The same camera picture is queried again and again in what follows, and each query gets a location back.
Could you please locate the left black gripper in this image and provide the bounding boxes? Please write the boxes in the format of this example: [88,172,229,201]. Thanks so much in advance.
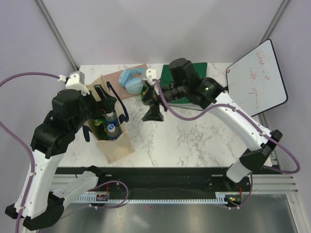
[69,84,116,133]

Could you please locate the green glass bottle in bag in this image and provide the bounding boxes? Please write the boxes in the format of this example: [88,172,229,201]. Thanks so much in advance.
[93,119,107,140]

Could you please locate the blue cap water bottle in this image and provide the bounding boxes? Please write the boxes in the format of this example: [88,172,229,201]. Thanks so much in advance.
[105,111,120,127]
[107,124,121,140]

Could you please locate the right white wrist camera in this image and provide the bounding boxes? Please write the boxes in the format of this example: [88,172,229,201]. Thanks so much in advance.
[141,69,158,86]

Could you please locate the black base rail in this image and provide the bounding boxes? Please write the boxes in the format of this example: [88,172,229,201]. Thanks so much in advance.
[78,166,253,201]

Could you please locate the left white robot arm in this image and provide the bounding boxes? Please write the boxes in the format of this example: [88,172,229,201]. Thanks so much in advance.
[5,84,117,231]

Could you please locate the beige canvas tote bag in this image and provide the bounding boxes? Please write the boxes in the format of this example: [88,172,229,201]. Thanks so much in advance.
[83,75,135,164]

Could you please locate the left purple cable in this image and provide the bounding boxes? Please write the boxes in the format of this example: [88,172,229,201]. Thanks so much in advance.
[0,71,129,233]

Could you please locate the green glass bottle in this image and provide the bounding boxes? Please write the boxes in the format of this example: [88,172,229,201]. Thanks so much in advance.
[141,85,153,105]
[93,119,107,140]

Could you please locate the small whiteboard with writing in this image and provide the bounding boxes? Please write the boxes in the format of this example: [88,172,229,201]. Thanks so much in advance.
[226,39,288,117]

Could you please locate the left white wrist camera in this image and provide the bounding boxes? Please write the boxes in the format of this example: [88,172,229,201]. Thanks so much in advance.
[65,71,90,96]

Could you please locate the white cable duct strip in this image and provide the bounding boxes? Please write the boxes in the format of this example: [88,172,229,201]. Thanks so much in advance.
[73,193,241,204]

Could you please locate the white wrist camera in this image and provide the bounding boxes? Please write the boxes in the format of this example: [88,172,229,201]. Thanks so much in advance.
[141,69,158,86]
[65,71,90,96]

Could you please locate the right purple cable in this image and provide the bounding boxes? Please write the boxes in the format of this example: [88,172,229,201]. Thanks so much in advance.
[153,79,301,210]

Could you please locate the brown cardboard sheet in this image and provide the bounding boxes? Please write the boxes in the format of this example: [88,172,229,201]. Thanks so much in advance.
[103,64,148,100]

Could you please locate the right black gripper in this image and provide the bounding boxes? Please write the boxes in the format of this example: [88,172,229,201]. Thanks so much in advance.
[142,81,188,122]

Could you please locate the light blue headphones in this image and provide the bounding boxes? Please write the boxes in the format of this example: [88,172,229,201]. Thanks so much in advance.
[119,68,146,95]

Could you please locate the blue cap water bottle front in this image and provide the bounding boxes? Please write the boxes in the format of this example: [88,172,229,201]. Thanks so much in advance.
[107,124,121,140]

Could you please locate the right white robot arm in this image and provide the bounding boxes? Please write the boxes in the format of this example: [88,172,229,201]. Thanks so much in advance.
[141,58,282,191]

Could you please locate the purple cable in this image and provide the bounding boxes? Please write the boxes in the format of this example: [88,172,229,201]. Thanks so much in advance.
[0,71,129,233]
[153,79,301,210]

